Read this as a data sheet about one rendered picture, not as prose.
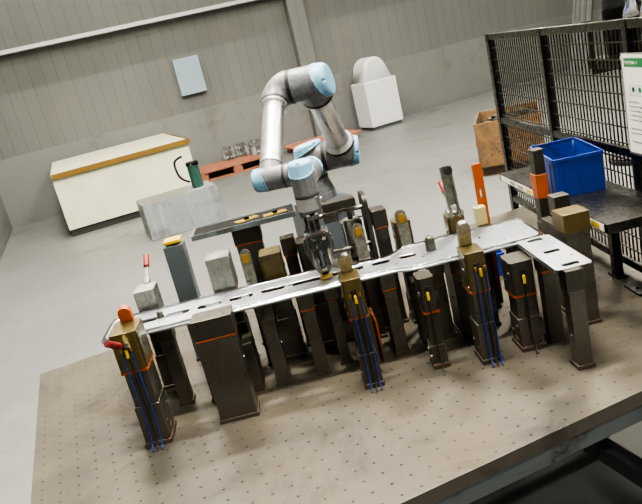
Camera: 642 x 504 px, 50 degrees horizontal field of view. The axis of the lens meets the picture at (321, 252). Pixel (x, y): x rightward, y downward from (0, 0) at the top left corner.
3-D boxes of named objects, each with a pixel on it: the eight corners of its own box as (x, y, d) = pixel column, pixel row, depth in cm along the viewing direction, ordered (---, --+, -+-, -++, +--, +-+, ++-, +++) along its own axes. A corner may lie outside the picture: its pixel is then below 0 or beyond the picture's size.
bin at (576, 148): (557, 199, 225) (552, 160, 221) (533, 180, 254) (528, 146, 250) (608, 188, 223) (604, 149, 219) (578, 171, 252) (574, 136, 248)
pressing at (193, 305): (96, 350, 202) (95, 345, 201) (112, 322, 223) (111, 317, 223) (548, 237, 204) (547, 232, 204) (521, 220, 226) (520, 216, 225)
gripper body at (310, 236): (308, 255, 204) (299, 217, 200) (306, 247, 212) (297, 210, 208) (333, 249, 204) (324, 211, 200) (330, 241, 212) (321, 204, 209)
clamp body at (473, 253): (486, 371, 197) (465, 258, 187) (473, 354, 208) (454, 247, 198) (508, 365, 197) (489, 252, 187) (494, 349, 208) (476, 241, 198)
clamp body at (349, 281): (366, 396, 199) (340, 285, 189) (360, 378, 210) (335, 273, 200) (388, 390, 199) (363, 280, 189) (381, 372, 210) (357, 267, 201)
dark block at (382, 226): (395, 325, 240) (371, 211, 228) (392, 318, 247) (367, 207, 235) (409, 322, 240) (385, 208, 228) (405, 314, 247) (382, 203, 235)
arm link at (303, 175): (314, 154, 204) (309, 161, 196) (322, 189, 207) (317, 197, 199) (289, 159, 205) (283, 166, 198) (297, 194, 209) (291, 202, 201)
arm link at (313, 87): (327, 152, 279) (283, 62, 232) (363, 145, 275) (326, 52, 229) (328, 177, 273) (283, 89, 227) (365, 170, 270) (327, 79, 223)
